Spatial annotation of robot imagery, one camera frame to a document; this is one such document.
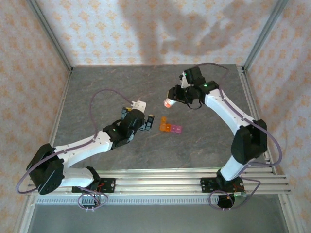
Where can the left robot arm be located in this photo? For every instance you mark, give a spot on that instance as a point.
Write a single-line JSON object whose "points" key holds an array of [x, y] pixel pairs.
{"points": [[82, 148]]}

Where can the orange and pink pill organizer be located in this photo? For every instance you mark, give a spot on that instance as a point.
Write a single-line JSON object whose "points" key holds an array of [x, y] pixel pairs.
{"points": [[167, 128]]}

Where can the aluminium side rail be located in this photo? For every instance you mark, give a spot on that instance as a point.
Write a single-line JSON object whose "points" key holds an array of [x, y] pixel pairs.
{"points": [[250, 102], [60, 106]]}

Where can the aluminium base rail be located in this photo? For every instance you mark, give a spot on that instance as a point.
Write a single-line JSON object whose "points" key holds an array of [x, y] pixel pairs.
{"points": [[158, 184]]}

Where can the white vitamin C bottle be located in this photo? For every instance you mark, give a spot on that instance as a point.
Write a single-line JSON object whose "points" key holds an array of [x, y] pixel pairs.
{"points": [[170, 103]]}

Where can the grey metal shelf panel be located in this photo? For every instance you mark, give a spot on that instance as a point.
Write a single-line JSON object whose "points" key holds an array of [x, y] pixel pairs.
{"points": [[158, 218]]}

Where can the aluminium frame post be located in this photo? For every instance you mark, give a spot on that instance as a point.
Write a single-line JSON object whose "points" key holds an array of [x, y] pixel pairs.
{"points": [[264, 36], [51, 36]]}

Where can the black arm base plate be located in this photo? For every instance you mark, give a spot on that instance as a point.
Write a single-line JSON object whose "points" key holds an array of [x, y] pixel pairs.
{"points": [[109, 185], [206, 185]]}

